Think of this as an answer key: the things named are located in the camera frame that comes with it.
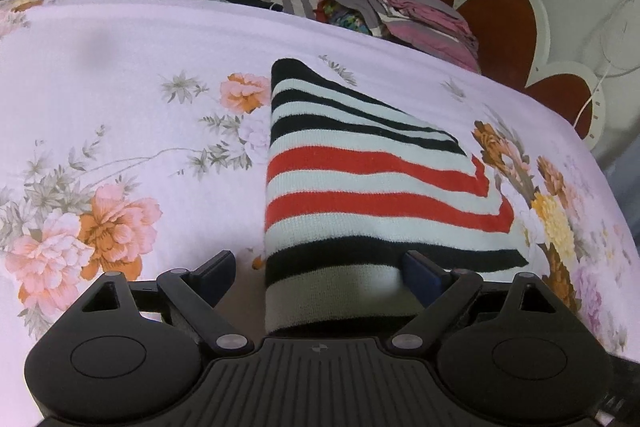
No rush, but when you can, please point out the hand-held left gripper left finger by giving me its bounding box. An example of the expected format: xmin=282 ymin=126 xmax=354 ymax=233
xmin=80 ymin=250 xmax=256 ymax=358

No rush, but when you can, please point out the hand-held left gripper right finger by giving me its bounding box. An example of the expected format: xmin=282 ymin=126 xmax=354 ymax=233
xmin=386 ymin=250 xmax=567 ymax=354

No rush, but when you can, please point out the colourful printed cloth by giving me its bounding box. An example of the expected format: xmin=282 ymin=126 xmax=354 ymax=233
xmin=315 ymin=0 xmax=386 ymax=40

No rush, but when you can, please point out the black white red striped sweater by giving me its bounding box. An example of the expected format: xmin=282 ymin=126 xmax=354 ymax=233
xmin=262 ymin=58 xmax=530 ymax=338

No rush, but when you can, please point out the stack of folded pink grey clothes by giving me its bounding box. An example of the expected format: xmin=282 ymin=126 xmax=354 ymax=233
xmin=320 ymin=0 xmax=482 ymax=75

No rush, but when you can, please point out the brown white flower headboard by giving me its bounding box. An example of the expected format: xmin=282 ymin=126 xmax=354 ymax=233
xmin=425 ymin=0 xmax=608 ymax=152

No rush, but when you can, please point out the pink floral bedsheet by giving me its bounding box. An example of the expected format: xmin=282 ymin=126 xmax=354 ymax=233
xmin=0 ymin=0 xmax=640 ymax=427

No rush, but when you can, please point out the white cable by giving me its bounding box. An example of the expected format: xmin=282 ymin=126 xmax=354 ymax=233
xmin=570 ymin=0 xmax=640 ymax=138

